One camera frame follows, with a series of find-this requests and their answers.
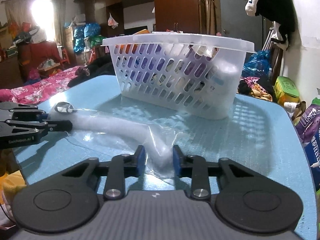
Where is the blue plastic bag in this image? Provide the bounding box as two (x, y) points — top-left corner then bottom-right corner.
(241, 50), (271, 77)

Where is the green lidded container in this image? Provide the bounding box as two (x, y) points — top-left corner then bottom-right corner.
(274, 76), (299, 106)

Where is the pink floral bedspread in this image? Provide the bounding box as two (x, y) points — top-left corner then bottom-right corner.
(0, 66), (81, 105)

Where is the purple tissue pack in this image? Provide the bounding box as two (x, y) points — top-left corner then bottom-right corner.
(125, 43), (216, 81)

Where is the white hoodie with blue letters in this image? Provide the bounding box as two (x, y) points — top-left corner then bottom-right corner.
(245, 0), (295, 45)

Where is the dark red wooden wardrobe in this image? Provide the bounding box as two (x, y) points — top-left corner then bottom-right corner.
(84, 0), (206, 37)

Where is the white cotton pads pack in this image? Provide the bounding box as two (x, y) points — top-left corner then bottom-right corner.
(208, 59), (240, 111)

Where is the curtained bright window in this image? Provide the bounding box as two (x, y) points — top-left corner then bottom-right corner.
(2, 0), (66, 45)

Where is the black clothing on bed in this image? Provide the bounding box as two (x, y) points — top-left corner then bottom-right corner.
(68, 53), (115, 88)

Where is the grey door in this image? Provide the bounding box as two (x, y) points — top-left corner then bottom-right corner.
(220, 0), (265, 50)

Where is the purple printed bag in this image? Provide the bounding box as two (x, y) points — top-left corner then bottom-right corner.
(296, 104), (319, 146)

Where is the clear plastic bag with cotton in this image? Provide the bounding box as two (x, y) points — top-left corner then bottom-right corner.
(48, 102), (185, 179)

